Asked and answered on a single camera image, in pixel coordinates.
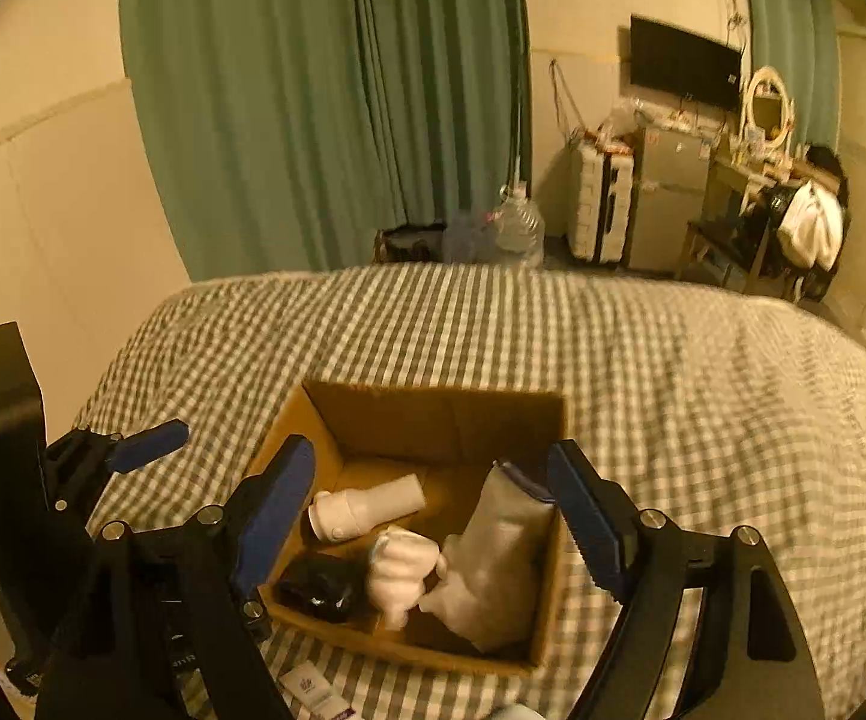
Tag narrow green curtain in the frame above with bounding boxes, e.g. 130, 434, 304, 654
738, 0, 843, 155

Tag white suitcase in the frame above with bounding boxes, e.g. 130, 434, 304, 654
568, 140, 637, 268

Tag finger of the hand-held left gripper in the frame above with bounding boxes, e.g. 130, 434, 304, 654
41, 419, 191, 537

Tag white cylindrical bottle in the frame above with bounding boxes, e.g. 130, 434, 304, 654
307, 474, 427, 544

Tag round white vanity mirror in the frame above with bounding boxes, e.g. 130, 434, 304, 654
739, 67, 796, 156

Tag black bag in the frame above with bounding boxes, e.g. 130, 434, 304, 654
373, 223, 450, 266

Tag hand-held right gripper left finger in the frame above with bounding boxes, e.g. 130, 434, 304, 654
34, 435, 317, 720

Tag black wall television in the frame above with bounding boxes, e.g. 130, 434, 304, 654
629, 13, 744, 110

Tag dark cloth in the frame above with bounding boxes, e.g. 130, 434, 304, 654
805, 145, 852, 200

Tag grey fabric pouch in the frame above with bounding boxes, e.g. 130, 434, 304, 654
419, 460, 558, 654

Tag wooden dressing desk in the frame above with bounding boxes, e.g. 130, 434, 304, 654
705, 148, 810, 230

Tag clear plastic bag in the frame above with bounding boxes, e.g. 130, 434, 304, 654
443, 210, 498, 266

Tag rolled white socks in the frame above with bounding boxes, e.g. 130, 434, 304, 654
364, 527, 446, 630

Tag brown cardboard box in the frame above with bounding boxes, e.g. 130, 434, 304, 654
241, 379, 570, 670

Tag small white purple packet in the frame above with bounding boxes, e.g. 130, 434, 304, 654
280, 663, 360, 720

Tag clear water jug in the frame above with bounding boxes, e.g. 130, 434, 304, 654
493, 181, 547, 268

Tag wooden chair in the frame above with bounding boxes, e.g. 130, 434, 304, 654
676, 187, 780, 295

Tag white jacket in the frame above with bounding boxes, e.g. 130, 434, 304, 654
777, 183, 846, 272

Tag black glossy object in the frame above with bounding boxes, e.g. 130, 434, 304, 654
277, 551, 374, 626

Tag grey mini fridge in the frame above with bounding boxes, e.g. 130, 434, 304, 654
626, 125, 714, 273

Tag clutter of snack packets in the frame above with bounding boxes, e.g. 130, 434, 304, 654
596, 97, 706, 149

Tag wide green curtain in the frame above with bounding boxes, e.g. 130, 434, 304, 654
118, 0, 534, 283

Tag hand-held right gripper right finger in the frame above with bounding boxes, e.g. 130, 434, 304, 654
547, 440, 828, 720

